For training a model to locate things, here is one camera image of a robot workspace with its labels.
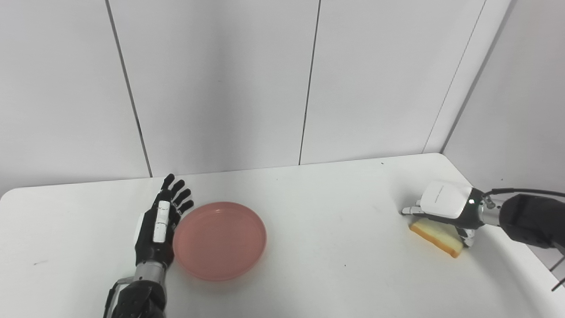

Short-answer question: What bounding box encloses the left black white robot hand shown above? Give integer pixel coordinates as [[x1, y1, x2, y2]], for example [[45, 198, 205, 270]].
[[134, 174, 194, 271]]

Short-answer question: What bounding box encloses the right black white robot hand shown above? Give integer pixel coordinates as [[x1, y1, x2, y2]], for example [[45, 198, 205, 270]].
[[401, 180, 487, 250]]

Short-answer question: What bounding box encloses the slice of white bread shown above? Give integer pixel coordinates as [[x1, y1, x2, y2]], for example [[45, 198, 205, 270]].
[[409, 217, 465, 259]]

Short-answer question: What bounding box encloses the pink round plate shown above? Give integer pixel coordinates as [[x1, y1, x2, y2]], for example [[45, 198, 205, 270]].
[[173, 201, 267, 282]]

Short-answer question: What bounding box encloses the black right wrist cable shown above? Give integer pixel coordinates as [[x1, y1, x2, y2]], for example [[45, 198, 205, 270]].
[[482, 188, 565, 198]]

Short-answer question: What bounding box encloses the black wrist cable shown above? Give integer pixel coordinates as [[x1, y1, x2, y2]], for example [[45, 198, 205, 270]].
[[103, 278, 133, 318], [482, 188, 565, 198]]

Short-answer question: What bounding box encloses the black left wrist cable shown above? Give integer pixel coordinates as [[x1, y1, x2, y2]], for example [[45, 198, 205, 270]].
[[103, 278, 133, 318]]

